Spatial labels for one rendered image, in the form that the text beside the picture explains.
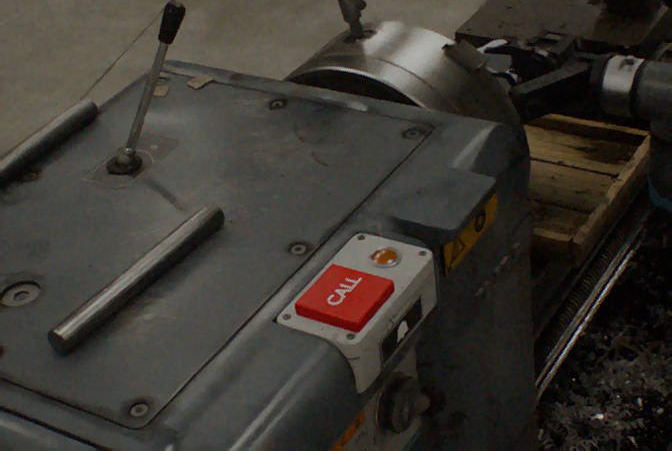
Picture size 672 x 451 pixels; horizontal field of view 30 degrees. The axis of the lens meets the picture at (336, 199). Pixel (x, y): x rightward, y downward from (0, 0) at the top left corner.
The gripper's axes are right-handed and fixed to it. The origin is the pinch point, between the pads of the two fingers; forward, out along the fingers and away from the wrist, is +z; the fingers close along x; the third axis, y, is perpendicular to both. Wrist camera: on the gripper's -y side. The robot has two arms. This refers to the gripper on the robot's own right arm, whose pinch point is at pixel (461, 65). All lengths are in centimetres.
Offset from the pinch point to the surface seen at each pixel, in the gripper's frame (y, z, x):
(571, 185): 5.0, -13.6, -19.1
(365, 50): -27.4, -2.8, 16.1
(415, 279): -64, -29, 18
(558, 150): 13.0, -8.2, -19.1
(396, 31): -22.0, -3.8, 16.1
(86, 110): -54, 15, 19
